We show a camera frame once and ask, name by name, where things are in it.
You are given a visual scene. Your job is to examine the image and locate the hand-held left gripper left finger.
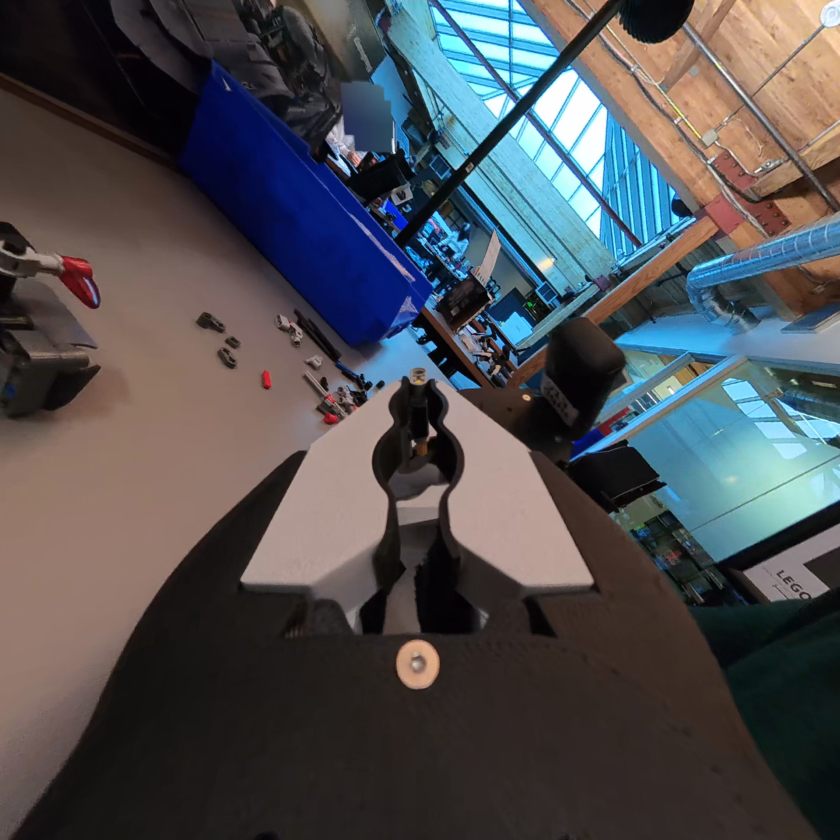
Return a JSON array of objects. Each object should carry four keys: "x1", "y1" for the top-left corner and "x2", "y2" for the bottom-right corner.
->
[{"x1": 239, "y1": 382, "x2": 409, "y2": 634}]

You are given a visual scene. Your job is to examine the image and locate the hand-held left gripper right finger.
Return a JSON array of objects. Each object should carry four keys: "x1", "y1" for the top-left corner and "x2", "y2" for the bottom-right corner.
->
[{"x1": 428, "y1": 381, "x2": 596, "y2": 627}]

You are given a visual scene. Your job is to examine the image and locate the yellow axle lego assembly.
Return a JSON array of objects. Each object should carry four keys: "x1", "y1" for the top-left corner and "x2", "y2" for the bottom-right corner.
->
[{"x1": 407, "y1": 367, "x2": 435, "y2": 459}]

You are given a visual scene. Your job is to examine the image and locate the pile of lego pieces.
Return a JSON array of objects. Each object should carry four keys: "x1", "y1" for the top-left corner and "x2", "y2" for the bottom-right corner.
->
[{"x1": 274, "y1": 308, "x2": 388, "y2": 427}]

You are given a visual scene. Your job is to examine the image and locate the partly built lego car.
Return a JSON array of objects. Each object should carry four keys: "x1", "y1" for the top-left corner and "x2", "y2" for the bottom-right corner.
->
[{"x1": 0, "y1": 222, "x2": 102, "y2": 421}]

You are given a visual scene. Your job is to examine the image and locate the lego set box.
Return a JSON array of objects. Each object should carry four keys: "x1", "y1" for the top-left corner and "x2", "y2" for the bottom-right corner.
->
[{"x1": 0, "y1": 0, "x2": 345, "y2": 175}]

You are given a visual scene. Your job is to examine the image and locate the black office chair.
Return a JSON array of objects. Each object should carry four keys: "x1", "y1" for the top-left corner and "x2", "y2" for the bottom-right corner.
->
[{"x1": 567, "y1": 441, "x2": 667, "y2": 514}]

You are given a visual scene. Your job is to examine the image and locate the brown wooden desk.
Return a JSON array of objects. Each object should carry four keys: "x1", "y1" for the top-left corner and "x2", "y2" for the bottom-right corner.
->
[{"x1": 413, "y1": 305, "x2": 519, "y2": 388}]

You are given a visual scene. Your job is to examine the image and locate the cardboard box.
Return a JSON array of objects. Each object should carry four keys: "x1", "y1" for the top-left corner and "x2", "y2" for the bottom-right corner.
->
[{"x1": 436, "y1": 272, "x2": 493, "y2": 329}]

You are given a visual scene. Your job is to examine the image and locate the tan cardboard sheet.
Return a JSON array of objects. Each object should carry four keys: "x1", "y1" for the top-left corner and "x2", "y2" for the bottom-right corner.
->
[{"x1": 474, "y1": 230, "x2": 503, "y2": 280}]

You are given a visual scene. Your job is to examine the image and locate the black metal stand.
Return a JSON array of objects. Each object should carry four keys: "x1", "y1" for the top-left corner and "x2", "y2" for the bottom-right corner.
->
[{"x1": 394, "y1": 0, "x2": 624, "y2": 247}]

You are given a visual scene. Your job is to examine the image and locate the person's torso green shirt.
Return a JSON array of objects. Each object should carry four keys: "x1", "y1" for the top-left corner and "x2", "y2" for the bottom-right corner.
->
[{"x1": 689, "y1": 591, "x2": 840, "y2": 840}]

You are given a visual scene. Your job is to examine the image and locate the blue plastic bin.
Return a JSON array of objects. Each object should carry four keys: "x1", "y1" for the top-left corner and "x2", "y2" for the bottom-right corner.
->
[{"x1": 178, "y1": 60, "x2": 434, "y2": 349}]

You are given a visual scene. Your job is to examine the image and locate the black round pendant lamp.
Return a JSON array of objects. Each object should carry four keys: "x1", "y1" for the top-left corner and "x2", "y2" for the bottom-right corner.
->
[{"x1": 613, "y1": 0, "x2": 697, "y2": 46}]

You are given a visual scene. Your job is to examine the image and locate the silver ventilation duct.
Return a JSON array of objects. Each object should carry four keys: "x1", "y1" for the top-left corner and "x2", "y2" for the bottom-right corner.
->
[{"x1": 686, "y1": 213, "x2": 840, "y2": 332}]

